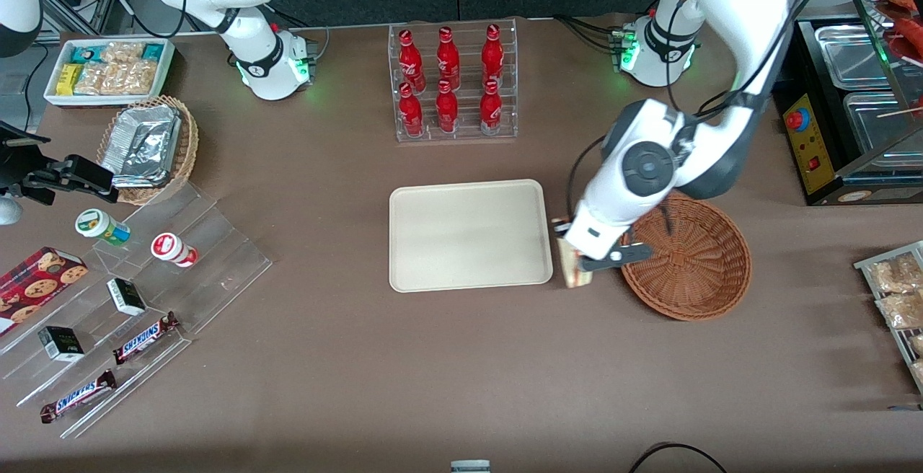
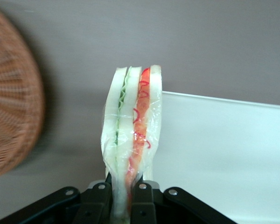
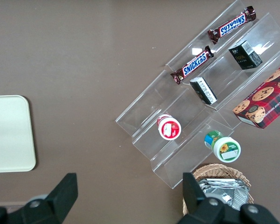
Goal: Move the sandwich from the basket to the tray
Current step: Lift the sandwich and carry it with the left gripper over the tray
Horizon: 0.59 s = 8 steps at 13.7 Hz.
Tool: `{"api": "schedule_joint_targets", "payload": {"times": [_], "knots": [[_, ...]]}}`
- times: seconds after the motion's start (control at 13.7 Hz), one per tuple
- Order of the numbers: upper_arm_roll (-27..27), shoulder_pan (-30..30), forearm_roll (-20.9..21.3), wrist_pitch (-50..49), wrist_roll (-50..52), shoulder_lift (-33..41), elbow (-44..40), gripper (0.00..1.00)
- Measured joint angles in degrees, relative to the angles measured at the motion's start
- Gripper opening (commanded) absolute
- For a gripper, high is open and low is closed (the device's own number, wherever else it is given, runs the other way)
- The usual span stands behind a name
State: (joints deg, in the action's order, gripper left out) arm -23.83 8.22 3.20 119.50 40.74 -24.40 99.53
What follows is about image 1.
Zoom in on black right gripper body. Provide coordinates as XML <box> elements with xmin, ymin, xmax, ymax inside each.
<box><xmin>0</xmin><ymin>121</ymin><xmax>56</xmax><ymax>205</ymax></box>

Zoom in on triangular sandwich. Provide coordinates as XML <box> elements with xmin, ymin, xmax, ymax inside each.
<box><xmin>555</xmin><ymin>231</ymin><xmax>594</xmax><ymax>291</ymax></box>

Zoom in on cream plastic tray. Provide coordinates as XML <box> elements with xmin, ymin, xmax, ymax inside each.
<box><xmin>389</xmin><ymin>179</ymin><xmax>554</xmax><ymax>293</ymax></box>

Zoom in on light wicker basket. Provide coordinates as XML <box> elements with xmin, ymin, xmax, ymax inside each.
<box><xmin>96</xmin><ymin>94</ymin><xmax>200</xmax><ymax>206</ymax></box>

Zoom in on brown wicker basket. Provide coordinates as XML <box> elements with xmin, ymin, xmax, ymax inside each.
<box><xmin>619</xmin><ymin>194</ymin><xmax>753</xmax><ymax>322</ymax></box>

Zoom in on green lidded yogurt cup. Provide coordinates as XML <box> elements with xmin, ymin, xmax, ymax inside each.
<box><xmin>74</xmin><ymin>208</ymin><xmax>133</xmax><ymax>247</ymax></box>

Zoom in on silver foil container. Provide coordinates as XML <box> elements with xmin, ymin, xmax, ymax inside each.
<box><xmin>100</xmin><ymin>104</ymin><xmax>182</xmax><ymax>190</ymax></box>

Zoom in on white snack bin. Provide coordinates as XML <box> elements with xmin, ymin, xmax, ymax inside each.
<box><xmin>43</xmin><ymin>37</ymin><xmax>177</xmax><ymax>108</ymax></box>

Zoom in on clear bag of nuts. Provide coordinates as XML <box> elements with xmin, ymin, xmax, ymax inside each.
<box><xmin>105</xmin><ymin>60</ymin><xmax>157</xmax><ymax>96</ymax></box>
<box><xmin>74</xmin><ymin>62</ymin><xmax>110</xmax><ymax>96</ymax></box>
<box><xmin>101</xmin><ymin>41</ymin><xmax>146</xmax><ymax>65</ymax></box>

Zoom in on yellow snack packet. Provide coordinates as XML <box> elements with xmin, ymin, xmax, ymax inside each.
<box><xmin>56</xmin><ymin>63</ymin><xmax>82</xmax><ymax>97</ymax></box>

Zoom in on red lidded yogurt cup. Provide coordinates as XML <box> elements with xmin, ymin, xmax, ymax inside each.
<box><xmin>150</xmin><ymin>231</ymin><xmax>200</xmax><ymax>269</ymax></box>

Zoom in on red cookie box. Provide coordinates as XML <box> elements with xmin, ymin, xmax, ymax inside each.
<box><xmin>0</xmin><ymin>245</ymin><xmax>89</xmax><ymax>337</ymax></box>

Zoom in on small black box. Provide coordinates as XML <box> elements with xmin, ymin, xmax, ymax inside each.
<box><xmin>37</xmin><ymin>325</ymin><xmax>86</xmax><ymax>363</ymax></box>
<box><xmin>106</xmin><ymin>277</ymin><xmax>149</xmax><ymax>317</ymax></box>

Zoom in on clear acrylic bottle rack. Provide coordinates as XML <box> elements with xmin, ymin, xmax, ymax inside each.
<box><xmin>388</xmin><ymin>18</ymin><xmax>519</xmax><ymax>143</ymax></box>

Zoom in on red cola bottle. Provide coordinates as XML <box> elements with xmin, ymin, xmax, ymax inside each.
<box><xmin>479</xmin><ymin>79</ymin><xmax>503</xmax><ymax>136</ymax></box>
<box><xmin>480</xmin><ymin>24</ymin><xmax>505</xmax><ymax>89</ymax></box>
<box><xmin>398</xmin><ymin>29</ymin><xmax>426</xmax><ymax>93</ymax></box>
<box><xmin>435</xmin><ymin>80</ymin><xmax>460</xmax><ymax>134</ymax></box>
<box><xmin>398</xmin><ymin>82</ymin><xmax>425</xmax><ymax>138</ymax></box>
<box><xmin>436</xmin><ymin>26</ymin><xmax>462</xmax><ymax>92</ymax></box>

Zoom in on clear acrylic step shelf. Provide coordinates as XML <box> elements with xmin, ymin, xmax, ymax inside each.
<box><xmin>0</xmin><ymin>180</ymin><xmax>274</xmax><ymax>440</ymax></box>

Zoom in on Snickers chocolate bar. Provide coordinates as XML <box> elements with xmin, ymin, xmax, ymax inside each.
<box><xmin>39</xmin><ymin>368</ymin><xmax>118</xmax><ymax>425</ymax></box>
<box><xmin>112</xmin><ymin>311</ymin><xmax>182</xmax><ymax>366</ymax></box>

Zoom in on black hot food case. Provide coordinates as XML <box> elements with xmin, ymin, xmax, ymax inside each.
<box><xmin>770</xmin><ymin>0</ymin><xmax>923</xmax><ymax>208</ymax></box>

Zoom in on steel food pan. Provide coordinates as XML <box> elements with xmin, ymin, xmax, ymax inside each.
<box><xmin>842</xmin><ymin>90</ymin><xmax>923</xmax><ymax>162</ymax></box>
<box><xmin>813</xmin><ymin>24</ymin><xmax>899</xmax><ymax>92</ymax></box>

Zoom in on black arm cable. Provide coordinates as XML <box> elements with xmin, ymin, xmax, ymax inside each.
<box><xmin>567</xmin><ymin>136</ymin><xmax>608</xmax><ymax>220</ymax></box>

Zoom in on black base cables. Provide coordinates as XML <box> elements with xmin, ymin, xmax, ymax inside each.
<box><xmin>554</xmin><ymin>14</ymin><xmax>627</xmax><ymax>53</ymax></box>
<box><xmin>273</xmin><ymin>3</ymin><xmax>332</xmax><ymax>53</ymax></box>

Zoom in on black cable loop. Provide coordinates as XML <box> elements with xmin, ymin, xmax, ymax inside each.
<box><xmin>627</xmin><ymin>442</ymin><xmax>730</xmax><ymax>473</ymax></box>

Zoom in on grey wire tray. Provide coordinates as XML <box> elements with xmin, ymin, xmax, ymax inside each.
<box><xmin>854</xmin><ymin>240</ymin><xmax>923</xmax><ymax>395</ymax></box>

